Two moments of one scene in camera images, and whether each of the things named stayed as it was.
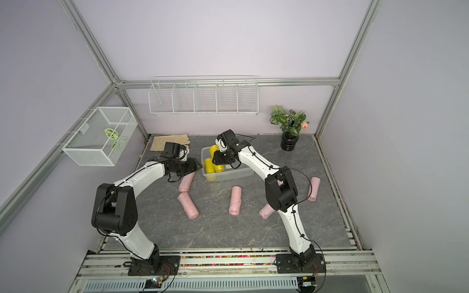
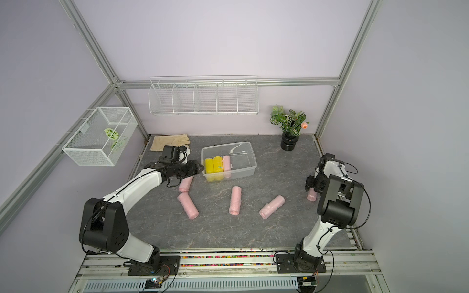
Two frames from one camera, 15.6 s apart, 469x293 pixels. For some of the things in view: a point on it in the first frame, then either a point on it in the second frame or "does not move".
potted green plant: x=290 y=124 does not move
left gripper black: x=192 y=166 does not move
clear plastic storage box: x=212 y=172 does not move
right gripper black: x=218 y=158 -> x=310 y=184
